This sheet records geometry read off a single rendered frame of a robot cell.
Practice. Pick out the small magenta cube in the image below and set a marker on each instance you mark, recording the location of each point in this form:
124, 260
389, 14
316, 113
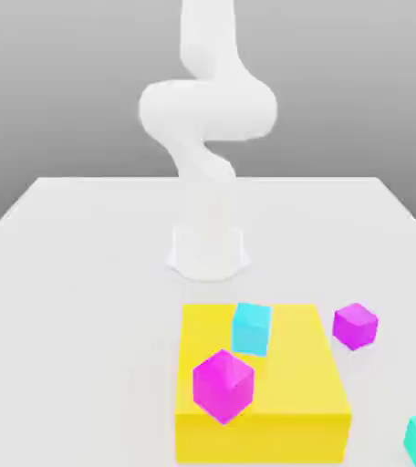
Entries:
355, 326
223, 386

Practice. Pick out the large yellow box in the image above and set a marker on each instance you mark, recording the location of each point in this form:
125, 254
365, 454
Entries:
295, 383

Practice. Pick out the small cyan cube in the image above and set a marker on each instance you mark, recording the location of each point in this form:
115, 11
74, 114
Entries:
250, 330

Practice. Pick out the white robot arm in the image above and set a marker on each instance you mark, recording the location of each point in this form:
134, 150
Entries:
208, 109

